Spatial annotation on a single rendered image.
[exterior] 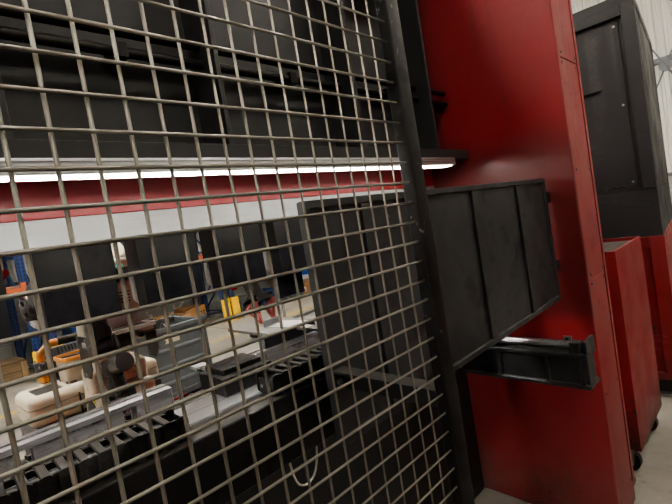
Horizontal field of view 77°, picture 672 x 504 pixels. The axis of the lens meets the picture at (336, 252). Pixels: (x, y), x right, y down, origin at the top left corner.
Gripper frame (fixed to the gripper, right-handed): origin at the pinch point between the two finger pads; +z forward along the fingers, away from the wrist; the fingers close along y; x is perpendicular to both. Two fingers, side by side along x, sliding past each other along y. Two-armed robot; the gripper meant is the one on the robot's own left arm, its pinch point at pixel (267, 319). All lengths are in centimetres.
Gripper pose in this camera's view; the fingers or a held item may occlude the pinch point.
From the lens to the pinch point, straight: 151.9
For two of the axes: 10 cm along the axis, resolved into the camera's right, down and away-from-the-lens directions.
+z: 4.7, 8.2, -3.2
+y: 7.1, -1.4, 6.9
